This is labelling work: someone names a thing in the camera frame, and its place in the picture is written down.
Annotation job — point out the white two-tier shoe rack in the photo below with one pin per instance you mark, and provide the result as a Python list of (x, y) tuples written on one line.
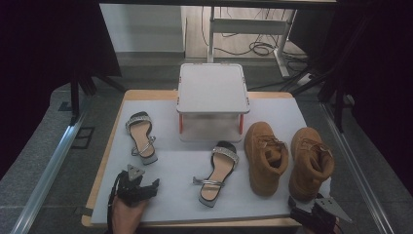
[(212, 87)]

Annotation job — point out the white table mat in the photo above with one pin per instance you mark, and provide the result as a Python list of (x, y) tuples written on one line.
[(175, 169)]

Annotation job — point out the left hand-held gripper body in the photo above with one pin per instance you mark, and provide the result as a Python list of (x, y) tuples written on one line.
[(130, 190)]

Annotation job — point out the white wall panel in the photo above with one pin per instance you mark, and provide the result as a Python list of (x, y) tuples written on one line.
[(142, 27)]

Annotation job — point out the black metal stand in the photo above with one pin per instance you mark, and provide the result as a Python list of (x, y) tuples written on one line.
[(75, 94), (337, 97)]

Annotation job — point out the person's left hand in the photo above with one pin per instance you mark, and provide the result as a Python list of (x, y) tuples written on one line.
[(125, 217)]

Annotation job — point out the white power strip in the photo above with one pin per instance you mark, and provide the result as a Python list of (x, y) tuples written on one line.
[(305, 79)]

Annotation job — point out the tan suede boot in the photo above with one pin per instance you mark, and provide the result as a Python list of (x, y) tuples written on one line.
[(308, 162), (264, 159)]

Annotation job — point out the white metal desk frame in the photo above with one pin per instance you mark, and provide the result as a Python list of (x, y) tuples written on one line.
[(248, 26)]

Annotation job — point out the silver metal rail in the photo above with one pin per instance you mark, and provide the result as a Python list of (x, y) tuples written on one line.
[(357, 175), (48, 172)]

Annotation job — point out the person's right hand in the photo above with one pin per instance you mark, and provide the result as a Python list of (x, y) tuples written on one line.
[(338, 227)]

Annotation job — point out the dark curtain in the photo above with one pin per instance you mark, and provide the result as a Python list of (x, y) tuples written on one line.
[(39, 65), (383, 81)]

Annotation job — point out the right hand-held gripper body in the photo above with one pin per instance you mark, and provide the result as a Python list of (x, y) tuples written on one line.
[(319, 217)]

